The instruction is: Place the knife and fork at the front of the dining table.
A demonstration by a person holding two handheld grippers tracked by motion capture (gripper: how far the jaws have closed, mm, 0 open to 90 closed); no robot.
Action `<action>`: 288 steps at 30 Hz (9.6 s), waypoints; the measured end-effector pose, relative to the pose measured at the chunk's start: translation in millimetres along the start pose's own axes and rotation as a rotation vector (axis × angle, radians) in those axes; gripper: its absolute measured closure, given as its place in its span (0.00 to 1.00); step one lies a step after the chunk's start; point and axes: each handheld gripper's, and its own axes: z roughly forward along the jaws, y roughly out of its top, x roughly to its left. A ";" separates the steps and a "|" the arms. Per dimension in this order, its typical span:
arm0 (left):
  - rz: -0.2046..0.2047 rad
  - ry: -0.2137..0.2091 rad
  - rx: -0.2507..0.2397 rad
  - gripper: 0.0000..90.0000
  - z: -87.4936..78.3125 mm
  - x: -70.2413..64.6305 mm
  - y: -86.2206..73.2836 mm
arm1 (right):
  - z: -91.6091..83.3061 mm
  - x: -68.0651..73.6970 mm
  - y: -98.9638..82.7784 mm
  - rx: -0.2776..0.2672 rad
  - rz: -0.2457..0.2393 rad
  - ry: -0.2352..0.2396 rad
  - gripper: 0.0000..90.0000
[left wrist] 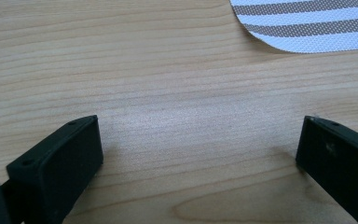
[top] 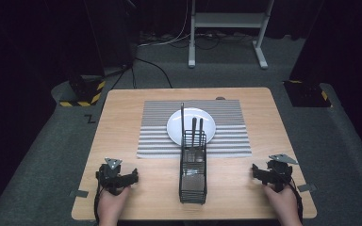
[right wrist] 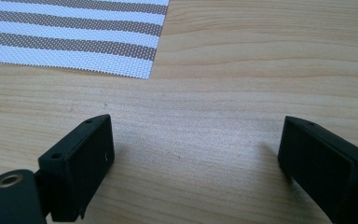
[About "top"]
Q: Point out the white metal stand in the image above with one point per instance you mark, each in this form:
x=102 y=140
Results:
x=229 y=19

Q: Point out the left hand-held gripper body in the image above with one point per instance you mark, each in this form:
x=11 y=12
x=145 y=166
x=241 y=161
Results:
x=110 y=175

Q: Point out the black stand base yellow corners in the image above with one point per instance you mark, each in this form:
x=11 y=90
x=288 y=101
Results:
x=306 y=94

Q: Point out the white round plate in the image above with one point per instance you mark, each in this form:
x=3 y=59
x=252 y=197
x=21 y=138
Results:
x=176 y=124

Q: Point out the steel table knife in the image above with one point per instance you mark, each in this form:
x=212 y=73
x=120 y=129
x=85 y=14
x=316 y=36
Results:
x=182 y=122

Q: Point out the grey tape piece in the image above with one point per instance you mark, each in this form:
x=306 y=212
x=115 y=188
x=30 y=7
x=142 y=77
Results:
x=306 y=187
x=79 y=193

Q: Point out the grey striped placemat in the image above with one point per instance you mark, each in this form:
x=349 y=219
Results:
x=157 y=135

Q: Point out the steel fork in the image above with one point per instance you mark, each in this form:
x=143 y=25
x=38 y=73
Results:
x=194 y=132

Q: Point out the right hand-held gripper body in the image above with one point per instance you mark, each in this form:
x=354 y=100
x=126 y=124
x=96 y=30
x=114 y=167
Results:
x=279 y=172

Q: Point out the person's right hand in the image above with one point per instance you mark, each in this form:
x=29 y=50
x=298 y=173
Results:
x=279 y=201

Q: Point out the black yellow striped stand base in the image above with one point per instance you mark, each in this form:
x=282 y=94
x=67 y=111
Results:
x=86 y=94

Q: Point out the person's left hand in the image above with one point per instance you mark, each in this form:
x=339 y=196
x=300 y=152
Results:
x=113 y=204

